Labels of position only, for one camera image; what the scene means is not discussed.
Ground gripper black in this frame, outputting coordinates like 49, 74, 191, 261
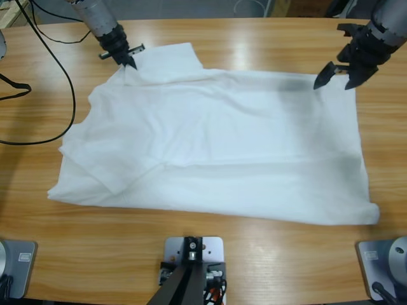
95, 24, 146, 70
314, 27, 398, 92

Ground white t-shirt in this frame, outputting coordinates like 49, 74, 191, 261
46, 43, 382, 227

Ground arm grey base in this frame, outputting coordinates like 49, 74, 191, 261
355, 235, 407, 301
0, 240, 38, 299

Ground grey chair leg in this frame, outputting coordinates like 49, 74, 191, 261
336, 0, 360, 18

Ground brown cardboard box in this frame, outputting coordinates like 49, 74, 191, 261
273, 0, 333, 18

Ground stacked wooden boards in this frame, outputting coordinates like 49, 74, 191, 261
0, 0, 42, 29

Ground white mounting block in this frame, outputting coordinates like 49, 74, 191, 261
163, 235, 228, 305

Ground silver metal clamp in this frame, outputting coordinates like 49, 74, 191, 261
205, 262, 227, 286
158, 261, 175, 286

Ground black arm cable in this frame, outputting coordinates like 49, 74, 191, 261
30, 0, 93, 44

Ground long black cable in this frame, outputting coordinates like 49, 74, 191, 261
0, 0, 77, 146

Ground black looped cable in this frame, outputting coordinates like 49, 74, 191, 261
0, 74, 32, 101

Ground white wire hoop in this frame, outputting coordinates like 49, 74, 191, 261
234, 0, 268, 16

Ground black base cable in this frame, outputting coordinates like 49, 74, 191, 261
0, 274, 15, 300
371, 281, 398, 305

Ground dark camera post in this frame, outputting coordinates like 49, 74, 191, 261
146, 235, 206, 305

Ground orange and black cable bundle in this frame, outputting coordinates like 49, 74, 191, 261
202, 278, 228, 305

